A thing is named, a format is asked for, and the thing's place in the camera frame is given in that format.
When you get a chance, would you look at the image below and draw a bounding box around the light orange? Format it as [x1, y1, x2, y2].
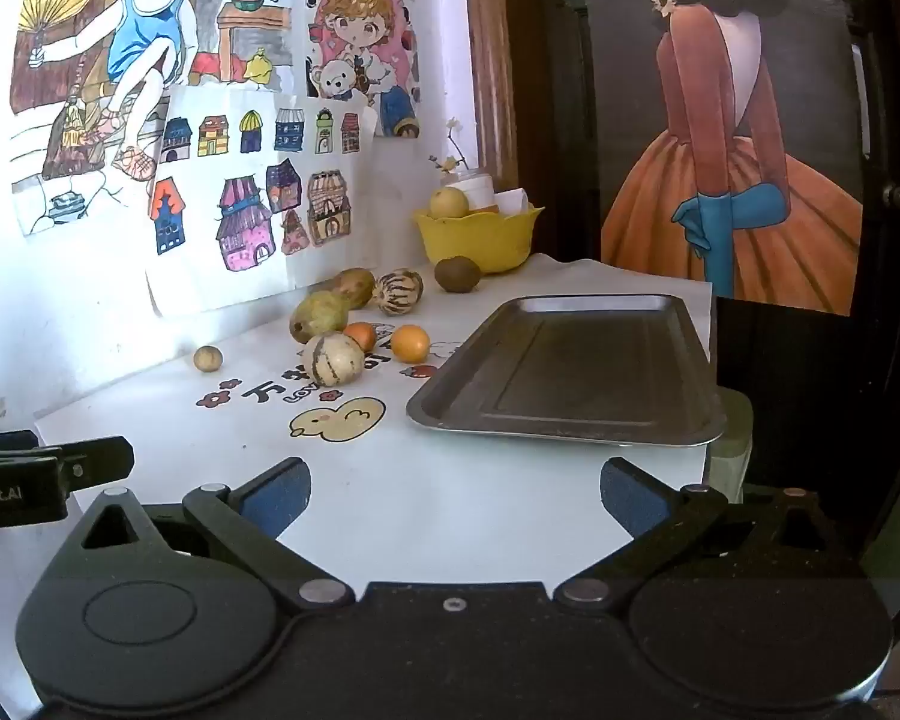
[391, 325, 431, 362]

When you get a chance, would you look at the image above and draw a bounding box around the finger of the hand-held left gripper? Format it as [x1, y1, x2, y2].
[58, 435, 135, 493]

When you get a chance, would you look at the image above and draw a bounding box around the white printed table cover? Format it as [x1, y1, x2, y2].
[34, 251, 719, 601]

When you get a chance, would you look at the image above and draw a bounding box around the white cup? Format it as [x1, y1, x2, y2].
[442, 169, 496, 211]

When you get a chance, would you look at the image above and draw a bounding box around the dark metal tray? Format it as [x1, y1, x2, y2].
[406, 294, 728, 447]

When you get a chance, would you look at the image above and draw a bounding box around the child with teddy drawing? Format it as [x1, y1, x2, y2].
[304, 0, 425, 140]

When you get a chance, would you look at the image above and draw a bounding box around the boy with fan drawing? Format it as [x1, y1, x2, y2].
[7, 0, 305, 239]

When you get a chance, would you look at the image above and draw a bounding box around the pale green container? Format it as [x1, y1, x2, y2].
[709, 386, 755, 503]

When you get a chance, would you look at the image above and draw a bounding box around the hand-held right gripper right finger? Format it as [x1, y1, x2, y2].
[553, 456, 853, 613]

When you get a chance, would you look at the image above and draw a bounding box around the dark wooden door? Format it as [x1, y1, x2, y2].
[495, 0, 900, 511]

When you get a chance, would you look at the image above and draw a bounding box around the orange dress wall poster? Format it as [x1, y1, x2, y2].
[579, 0, 867, 316]

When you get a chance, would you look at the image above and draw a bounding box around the yellow plastic bowl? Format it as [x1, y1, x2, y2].
[412, 204, 545, 275]

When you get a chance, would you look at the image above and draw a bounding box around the striped pepino melon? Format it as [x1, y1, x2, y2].
[302, 332, 366, 388]
[373, 270, 425, 316]

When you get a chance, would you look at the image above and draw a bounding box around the brown kiwi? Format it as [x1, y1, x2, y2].
[434, 256, 483, 293]

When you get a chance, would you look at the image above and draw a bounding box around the yellow flower sprig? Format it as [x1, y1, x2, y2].
[429, 118, 467, 175]

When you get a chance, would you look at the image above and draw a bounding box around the green yellow mango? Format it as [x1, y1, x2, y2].
[289, 290, 352, 344]
[332, 268, 377, 310]

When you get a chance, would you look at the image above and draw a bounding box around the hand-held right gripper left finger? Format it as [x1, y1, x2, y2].
[66, 456, 358, 614]

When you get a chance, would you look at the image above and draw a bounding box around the colourful houses drawing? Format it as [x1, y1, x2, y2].
[144, 84, 380, 318]

